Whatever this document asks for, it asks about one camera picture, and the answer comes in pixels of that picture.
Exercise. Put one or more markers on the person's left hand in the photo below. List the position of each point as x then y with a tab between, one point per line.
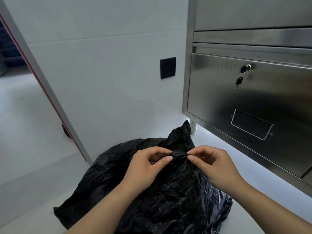
141	168

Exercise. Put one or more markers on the person's right hand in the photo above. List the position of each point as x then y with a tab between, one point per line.
217	168

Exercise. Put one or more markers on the person's left thumb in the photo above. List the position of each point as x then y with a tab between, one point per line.
162	164

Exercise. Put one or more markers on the person's right thumb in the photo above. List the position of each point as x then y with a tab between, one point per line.
197	164

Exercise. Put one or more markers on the black plastic garbage bag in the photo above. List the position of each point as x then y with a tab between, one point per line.
175	197

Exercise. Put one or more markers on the person's right forearm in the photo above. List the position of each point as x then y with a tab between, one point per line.
268	209

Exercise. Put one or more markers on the person's left forearm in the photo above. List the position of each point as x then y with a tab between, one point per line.
104	212

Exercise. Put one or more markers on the white cabinet leg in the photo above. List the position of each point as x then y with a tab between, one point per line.
193	126

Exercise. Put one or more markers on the black-headed key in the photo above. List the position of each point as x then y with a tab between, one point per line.
239	81

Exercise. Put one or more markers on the stainless steel drawer front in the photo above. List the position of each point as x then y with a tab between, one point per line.
268	99

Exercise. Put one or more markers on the silver drawer lock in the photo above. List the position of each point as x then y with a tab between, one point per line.
245	68

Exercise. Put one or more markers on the stainless steel cabinet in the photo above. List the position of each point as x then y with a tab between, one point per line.
243	36

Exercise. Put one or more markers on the white panel with red stripe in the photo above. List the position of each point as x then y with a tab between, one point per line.
46	82

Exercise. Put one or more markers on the dark stacked tyres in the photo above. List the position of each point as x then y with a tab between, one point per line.
11	51

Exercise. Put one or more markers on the metal label holder frame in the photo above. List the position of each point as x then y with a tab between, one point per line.
251	124

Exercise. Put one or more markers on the black wall socket plate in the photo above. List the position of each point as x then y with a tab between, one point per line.
168	68

